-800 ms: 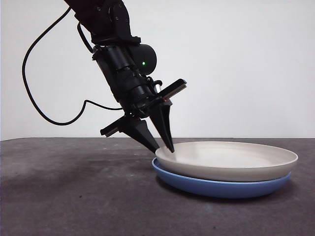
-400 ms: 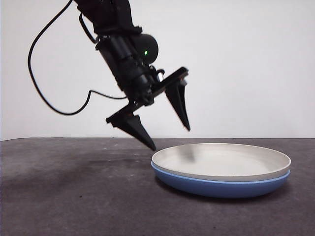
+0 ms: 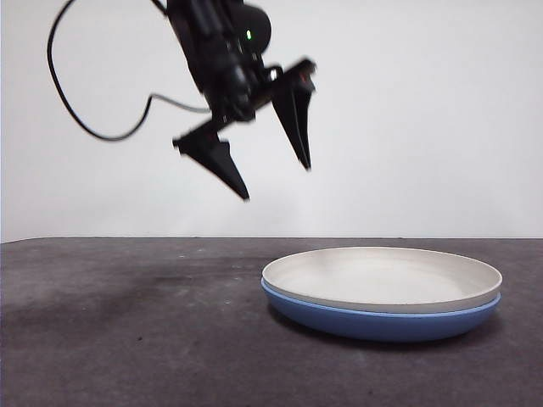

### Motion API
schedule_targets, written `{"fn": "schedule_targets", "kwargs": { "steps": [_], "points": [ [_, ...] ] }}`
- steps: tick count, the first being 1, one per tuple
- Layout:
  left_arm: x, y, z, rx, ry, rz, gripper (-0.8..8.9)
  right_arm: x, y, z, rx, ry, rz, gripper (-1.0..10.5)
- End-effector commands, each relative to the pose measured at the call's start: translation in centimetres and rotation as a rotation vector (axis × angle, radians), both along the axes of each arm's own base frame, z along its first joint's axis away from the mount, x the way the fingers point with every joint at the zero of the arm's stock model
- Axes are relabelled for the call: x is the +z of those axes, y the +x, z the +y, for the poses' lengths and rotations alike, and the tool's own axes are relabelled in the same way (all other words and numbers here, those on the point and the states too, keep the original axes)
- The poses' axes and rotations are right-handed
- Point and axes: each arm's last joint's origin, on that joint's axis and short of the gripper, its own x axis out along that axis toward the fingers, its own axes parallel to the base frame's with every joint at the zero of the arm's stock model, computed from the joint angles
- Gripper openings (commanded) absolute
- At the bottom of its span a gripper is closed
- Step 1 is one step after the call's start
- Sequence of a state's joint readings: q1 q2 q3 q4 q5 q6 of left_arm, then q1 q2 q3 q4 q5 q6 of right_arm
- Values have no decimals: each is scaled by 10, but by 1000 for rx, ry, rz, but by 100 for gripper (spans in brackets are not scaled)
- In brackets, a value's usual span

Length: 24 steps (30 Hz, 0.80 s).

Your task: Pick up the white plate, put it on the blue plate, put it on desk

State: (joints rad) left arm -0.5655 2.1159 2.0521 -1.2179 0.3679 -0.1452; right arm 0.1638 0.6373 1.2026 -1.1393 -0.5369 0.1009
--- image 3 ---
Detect white round plate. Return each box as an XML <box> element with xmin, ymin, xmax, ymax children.
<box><xmin>261</xmin><ymin>246</ymin><xmax>503</xmax><ymax>316</ymax></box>

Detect blue round plate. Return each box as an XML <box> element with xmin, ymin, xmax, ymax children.
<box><xmin>260</xmin><ymin>279</ymin><xmax>502</xmax><ymax>344</ymax></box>

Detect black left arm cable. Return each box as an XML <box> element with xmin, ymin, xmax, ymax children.
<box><xmin>47</xmin><ymin>0</ymin><xmax>213</xmax><ymax>142</ymax></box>

